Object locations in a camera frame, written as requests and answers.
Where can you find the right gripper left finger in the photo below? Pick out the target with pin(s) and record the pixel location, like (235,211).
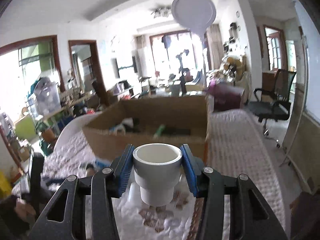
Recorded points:
(64,215)

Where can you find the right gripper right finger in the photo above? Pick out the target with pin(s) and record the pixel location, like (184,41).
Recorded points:
(227,207)

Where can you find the white pvc pipe fitting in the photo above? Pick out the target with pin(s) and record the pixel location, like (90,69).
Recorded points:
(157,172)

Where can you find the white floral quilt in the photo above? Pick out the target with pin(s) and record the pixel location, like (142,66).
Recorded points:
(135,219)

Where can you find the green object on bed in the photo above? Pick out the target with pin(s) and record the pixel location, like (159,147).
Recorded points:
(159,131)

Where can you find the checkered bed sheet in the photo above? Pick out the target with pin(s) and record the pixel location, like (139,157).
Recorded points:
(236,147)

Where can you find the white board on stand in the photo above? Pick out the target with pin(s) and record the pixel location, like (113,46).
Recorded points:
(301,142)

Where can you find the brown cardboard box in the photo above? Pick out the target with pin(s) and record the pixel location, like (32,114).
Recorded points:
(135,122)

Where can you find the black office chair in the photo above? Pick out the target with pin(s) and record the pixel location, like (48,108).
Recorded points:
(273,104)

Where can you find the purple storage box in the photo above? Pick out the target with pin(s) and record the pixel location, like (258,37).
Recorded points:
(226,97)

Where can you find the standing electric fan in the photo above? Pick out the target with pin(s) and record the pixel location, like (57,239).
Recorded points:
(233,68)

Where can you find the white round lamp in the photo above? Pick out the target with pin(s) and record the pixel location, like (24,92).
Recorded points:
(195,15)

